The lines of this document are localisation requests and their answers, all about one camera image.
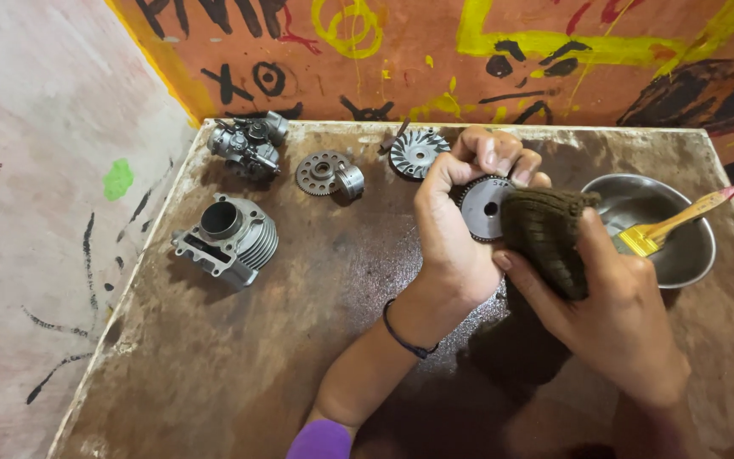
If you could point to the brown knitted cloth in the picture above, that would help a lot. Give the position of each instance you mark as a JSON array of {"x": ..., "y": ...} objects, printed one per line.
[{"x": 545, "y": 236}]

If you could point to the round toothed metal disc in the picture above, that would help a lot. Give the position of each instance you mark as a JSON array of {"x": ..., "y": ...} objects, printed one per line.
[{"x": 476, "y": 222}]

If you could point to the steel bowl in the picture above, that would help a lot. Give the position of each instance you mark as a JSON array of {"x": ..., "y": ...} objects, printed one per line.
[{"x": 679, "y": 255}]

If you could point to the perforated metal gear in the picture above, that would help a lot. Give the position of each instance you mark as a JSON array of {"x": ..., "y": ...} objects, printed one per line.
[{"x": 315, "y": 173}]

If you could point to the small dark metal rod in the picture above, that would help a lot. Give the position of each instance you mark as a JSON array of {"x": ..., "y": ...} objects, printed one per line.
[{"x": 394, "y": 136}]

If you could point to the black wrist band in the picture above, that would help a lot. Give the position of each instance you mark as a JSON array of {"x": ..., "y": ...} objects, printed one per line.
[{"x": 399, "y": 338}]

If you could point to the person's left hand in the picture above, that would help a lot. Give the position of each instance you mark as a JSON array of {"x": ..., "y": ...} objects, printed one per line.
[{"x": 450, "y": 248}]

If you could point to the person's right hand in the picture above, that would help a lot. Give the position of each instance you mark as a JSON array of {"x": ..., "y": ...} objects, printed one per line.
[{"x": 615, "y": 319}]

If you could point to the purple sleeve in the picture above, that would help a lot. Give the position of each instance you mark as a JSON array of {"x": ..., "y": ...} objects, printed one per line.
[{"x": 319, "y": 441}]

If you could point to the person's left fingers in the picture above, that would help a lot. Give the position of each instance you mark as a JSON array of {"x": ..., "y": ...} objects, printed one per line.
[{"x": 501, "y": 150}]

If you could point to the finned engine cylinder block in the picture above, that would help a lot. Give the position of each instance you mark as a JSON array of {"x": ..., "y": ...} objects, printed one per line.
[{"x": 230, "y": 239}]

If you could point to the wooden paintbrush with yellow ferrule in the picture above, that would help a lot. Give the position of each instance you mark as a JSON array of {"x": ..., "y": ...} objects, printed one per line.
[{"x": 679, "y": 220}]

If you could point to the grey metal carburetor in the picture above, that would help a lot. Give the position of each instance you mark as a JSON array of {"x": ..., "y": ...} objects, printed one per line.
[{"x": 249, "y": 145}]

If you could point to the finned metal pulley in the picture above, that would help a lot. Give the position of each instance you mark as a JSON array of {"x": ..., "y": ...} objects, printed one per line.
[{"x": 415, "y": 153}]

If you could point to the silver metal piston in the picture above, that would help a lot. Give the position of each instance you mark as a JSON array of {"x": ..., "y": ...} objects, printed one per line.
[{"x": 350, "y": 182}]

